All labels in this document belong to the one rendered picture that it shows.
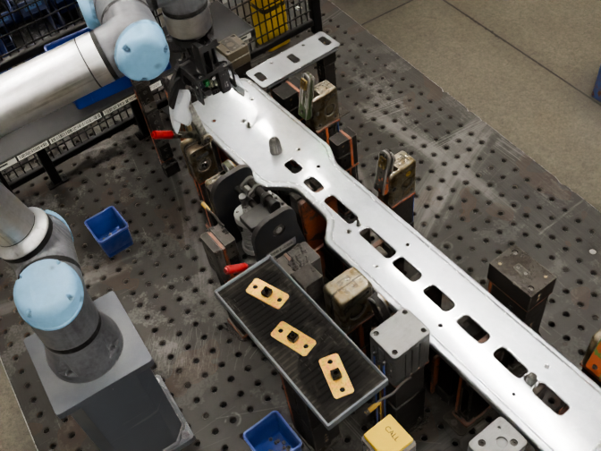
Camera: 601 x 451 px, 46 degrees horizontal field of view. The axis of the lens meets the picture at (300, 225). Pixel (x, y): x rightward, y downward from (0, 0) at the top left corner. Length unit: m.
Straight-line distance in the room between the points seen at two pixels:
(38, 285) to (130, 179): 1.07
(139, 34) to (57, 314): 0.55
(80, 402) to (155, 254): 0.77
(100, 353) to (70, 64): 0.62
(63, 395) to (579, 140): 2.55
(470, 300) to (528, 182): 0.72
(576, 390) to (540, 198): 0.82
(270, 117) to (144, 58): 1.01
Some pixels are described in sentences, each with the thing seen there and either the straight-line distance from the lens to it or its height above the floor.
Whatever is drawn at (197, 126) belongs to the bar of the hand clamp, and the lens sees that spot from 1.85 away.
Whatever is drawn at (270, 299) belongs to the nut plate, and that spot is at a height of 1.16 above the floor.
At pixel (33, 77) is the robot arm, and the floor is 1.75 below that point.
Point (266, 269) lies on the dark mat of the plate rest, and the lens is 1.45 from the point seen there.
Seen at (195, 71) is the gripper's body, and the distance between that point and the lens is 1.25.
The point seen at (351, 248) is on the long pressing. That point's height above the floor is 1.00.
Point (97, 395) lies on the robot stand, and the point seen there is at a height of 1.09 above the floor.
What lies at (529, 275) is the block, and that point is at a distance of 1.61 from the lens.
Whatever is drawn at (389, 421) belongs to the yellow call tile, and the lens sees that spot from 1.27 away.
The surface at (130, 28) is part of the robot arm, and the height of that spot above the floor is 1.77.
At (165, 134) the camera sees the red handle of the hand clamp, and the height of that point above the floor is 1.13.
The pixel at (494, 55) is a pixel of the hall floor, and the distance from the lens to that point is 3.81.
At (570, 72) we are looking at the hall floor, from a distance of 3.75.
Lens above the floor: 2.33
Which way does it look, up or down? 50 degrees down
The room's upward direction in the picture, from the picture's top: 9 degrees counter-clockwise
